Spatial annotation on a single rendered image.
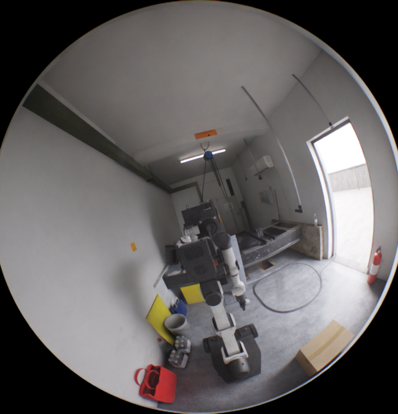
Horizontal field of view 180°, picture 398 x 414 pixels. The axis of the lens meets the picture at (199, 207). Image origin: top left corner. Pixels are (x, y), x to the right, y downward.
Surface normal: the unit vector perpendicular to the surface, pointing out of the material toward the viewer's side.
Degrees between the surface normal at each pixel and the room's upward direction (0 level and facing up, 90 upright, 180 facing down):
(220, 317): 42
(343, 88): 90
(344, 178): 90
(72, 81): 180
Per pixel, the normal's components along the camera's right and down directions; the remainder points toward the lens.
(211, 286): -0.21, -0.78
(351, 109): -0.95, 0.30
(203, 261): 0.00, 0.11
